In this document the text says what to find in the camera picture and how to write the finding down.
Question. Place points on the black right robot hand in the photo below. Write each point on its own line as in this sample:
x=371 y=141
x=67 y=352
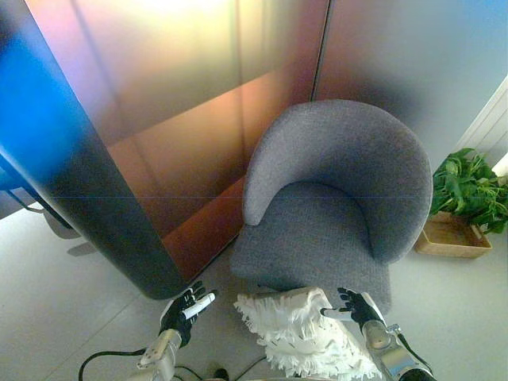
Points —
x=361 y=309

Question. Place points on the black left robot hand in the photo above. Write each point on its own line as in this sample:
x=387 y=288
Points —
x=180 y=315

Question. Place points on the white fringed duster mop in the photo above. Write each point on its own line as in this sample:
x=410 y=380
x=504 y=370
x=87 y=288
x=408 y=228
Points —
x=301 y=333

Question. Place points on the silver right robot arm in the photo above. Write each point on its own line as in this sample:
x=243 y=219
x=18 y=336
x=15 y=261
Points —
x=393 y=353

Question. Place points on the black left robot foot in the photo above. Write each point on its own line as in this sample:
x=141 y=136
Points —
x=220 y=374

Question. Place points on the grey fabric tub armchair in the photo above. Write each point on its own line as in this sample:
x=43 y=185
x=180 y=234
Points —
x=317 y=222

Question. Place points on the wooden planter box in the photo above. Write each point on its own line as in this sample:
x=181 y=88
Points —
x=448 y=238

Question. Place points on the green leafy potted plant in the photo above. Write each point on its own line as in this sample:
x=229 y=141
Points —
x=464 y=186

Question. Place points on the glossy iridescent curved booth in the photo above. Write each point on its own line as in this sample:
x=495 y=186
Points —
x=131 y=139

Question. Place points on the white slatted window blind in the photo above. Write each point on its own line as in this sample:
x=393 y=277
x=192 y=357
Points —
x=488 y=119

